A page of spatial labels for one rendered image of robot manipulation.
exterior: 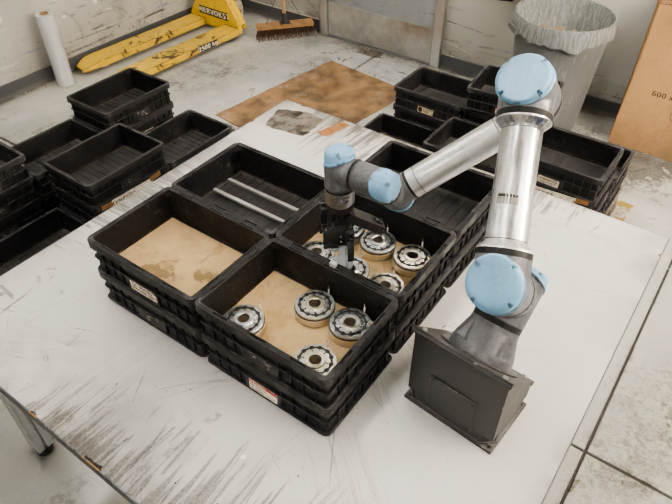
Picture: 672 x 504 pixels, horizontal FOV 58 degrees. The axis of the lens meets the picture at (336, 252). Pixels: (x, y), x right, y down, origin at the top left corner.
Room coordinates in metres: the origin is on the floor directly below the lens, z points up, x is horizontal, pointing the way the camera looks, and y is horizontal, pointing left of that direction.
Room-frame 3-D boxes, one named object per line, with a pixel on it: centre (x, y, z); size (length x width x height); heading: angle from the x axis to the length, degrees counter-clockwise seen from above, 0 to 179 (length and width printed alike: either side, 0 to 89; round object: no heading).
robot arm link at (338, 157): (1.23, -0.01, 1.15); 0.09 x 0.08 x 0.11; 53
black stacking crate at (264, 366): (1.00, 0.09, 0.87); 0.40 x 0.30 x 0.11; 54
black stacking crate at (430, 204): (1.49, -0.25, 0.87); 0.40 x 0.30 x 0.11; 54
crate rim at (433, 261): (1.25, -0.08, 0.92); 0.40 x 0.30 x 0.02; 54
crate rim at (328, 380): (1.00, 0.09, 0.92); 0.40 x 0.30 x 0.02; 54
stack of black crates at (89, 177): (2.17, 0.96, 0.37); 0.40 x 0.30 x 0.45; 144
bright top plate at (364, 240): (1.30, -0.12, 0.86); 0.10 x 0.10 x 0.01
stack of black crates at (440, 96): (2.99, -0.55, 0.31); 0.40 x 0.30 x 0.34; 54
